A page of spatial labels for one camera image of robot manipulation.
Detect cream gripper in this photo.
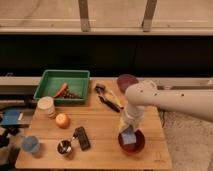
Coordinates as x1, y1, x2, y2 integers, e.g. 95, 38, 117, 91
118, 117, 139, 133

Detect blue sponge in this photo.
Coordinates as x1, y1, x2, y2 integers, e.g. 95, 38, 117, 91
121, 132, 136, 145

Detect red bowl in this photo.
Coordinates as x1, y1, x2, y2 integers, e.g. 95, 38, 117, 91
118, 130, 145, 155

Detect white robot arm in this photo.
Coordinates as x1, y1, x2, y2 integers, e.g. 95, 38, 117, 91
118, 80, 213, 133

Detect purple bowl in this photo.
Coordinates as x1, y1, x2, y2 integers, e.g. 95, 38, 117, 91
117, 74, 138, 92

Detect yellow corn toy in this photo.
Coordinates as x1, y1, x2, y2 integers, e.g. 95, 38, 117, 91
105, 91, 123, 108

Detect black remote control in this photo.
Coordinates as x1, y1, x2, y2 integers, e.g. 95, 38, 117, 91
74, 127, 91, 151

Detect orange apple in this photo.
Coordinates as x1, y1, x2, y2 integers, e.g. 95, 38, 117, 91
55, 113, 70, 129

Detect dark grapes bunch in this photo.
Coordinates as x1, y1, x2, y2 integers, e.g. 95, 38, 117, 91
62, 91, 81, 99

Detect metal measuring cup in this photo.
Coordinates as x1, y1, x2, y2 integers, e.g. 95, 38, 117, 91
57, 137, 75, 157

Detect green plastic tray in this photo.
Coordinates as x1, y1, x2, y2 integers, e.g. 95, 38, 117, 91
34, 70, 90, 105

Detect orange carrot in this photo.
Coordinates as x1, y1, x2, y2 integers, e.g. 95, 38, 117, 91
53, 83, 68, 98

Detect white stacked cups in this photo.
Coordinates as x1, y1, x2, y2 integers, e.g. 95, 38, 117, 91
37, 96, 56, 118

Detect blue plastic cup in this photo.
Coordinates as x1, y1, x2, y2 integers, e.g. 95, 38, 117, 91
21, 136, 40, 154

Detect blue box on floor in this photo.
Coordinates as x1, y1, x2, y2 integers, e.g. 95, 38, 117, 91
0, 109, 32, 126

